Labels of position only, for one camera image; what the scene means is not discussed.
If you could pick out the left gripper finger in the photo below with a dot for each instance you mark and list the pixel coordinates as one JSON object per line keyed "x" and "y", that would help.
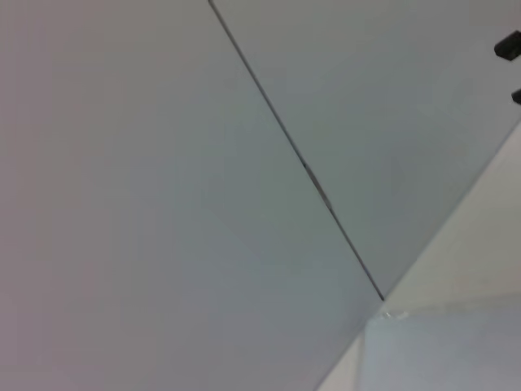
{"x": 517, "y": 96}
{"x": 509, "y": 47}

